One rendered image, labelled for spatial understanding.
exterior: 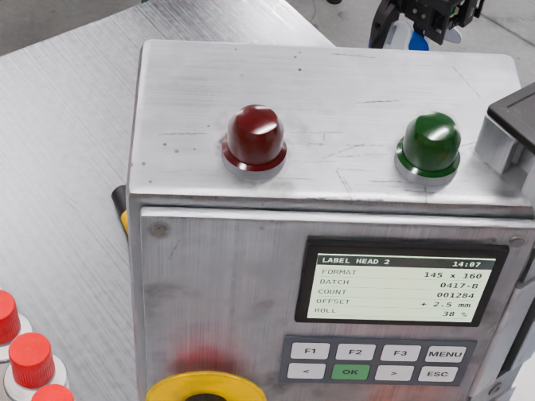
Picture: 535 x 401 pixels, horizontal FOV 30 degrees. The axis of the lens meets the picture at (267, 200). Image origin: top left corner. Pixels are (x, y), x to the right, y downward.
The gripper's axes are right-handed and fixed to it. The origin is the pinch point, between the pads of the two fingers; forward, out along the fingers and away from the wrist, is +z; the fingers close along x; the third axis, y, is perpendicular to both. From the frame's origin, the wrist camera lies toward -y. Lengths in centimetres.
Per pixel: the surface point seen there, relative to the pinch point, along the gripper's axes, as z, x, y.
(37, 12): 100, 43, -140
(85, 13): 100, 53, -131
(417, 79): -47, -48, 30
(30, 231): 17.5, -39.1, -20.5
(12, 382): -4, -59, 6
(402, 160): -47, -53, 33
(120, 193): 14.8, -28.9, -16.0
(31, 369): -7, -58, 8
